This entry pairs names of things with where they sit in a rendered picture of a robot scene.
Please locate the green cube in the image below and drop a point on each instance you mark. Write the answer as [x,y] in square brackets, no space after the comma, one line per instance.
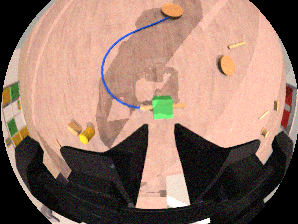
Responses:
[162,107]

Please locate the short yellow cylinder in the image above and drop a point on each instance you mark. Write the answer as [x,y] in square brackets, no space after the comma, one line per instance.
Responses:
[87,135]

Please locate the orange round disc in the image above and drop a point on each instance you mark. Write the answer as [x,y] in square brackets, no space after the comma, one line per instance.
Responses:
[226,65]
[172,11]

